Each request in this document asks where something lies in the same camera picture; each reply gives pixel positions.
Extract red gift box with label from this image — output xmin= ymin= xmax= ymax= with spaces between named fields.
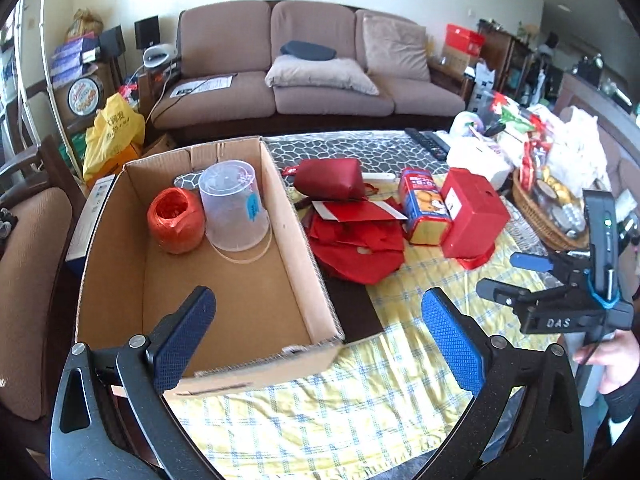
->
xmin=440 ymin=168 xmax=510 ymax=270

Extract red biscuit package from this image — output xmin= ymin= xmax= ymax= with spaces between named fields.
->
xmin=398 ymin=168 xmax=452 ymax=246

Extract person's right hand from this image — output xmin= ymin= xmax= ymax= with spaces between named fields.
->
xmin=573 ymin=330 xmax=639 ymax=394

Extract wicker basket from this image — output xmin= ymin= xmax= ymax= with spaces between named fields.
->
xmin=512 ymin=169 xmax=589 ymax=252

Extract white plastic bag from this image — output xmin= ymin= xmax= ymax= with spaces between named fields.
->
xmin=548 ymin=106 xmax=612 ymax=197

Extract yellow plaid tablecloth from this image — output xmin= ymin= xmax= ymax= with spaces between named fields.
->
xmin=164 ymin=173 xmax=561 ymax=480

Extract red fabric bag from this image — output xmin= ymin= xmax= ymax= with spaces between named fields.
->
xmin=303 ymin=210 xmax=405 ymax=285

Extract black remote control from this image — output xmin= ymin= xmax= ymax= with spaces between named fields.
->
xmin=405 ymin=128 xmax=449 ymax=162

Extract red envelope card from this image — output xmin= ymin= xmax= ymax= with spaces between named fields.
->
xmin=311 ymin=200 xmax=407 ymax=223

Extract grey patterned table mat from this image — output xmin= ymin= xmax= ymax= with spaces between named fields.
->
xmin=264 ymin=130 xmax=449 ymax=176

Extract dark red leather pouch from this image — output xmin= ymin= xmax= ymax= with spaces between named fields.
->
xmin=281 ymin=158 xmax=378 ymax=200

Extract orange twine ball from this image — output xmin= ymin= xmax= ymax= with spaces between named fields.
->
xmin=146 ymin=188 xmax=205 ymax=255

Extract red storage box on shelf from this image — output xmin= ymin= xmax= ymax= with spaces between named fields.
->
xmin=445 ymin=24 xmax=485 ymax=58

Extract brown cardboard box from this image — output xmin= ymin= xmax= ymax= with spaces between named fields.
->
xmin=75 ymin=136 xmax=344 ymax=398

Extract clear plastic bucket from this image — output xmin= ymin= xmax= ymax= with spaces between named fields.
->
xmin=198 ymin=159 xmax=270 ymax=252

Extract brown upholstered chair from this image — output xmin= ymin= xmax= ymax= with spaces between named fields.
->
xmin=1 ymin=136 xmax=86 ymax=422

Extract beige back pillow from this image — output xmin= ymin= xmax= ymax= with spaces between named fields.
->
xmin=362 ymin=14 xmax=431 ymax=82

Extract beige flat cushion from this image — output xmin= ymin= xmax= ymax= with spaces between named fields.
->
xmin=265 ymin=55 xmax=380 ymax=96

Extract yellow plastic bag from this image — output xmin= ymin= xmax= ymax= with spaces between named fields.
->
xmin=82 ymin=93 xmax=145 ymax=188

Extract dark blue small cushion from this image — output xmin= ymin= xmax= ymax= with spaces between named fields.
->
xmin=280 ymin=40 xmax=336 ymax=62

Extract round cookie tin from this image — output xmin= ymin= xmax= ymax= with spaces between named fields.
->
xmin=67 ymin=76 xmax=103 ymax=117

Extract brown three-seat sofa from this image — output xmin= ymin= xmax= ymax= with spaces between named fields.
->
xmin=150 ymin=0 xmax=465 ymax=140

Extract papers on sofa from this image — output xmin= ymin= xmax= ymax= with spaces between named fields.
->
xmin=169 ymin=75 xmax=234 ymax=99

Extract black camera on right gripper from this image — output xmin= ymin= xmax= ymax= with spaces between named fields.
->
xmin=584 ymin=190 xmax=620 ymax=310

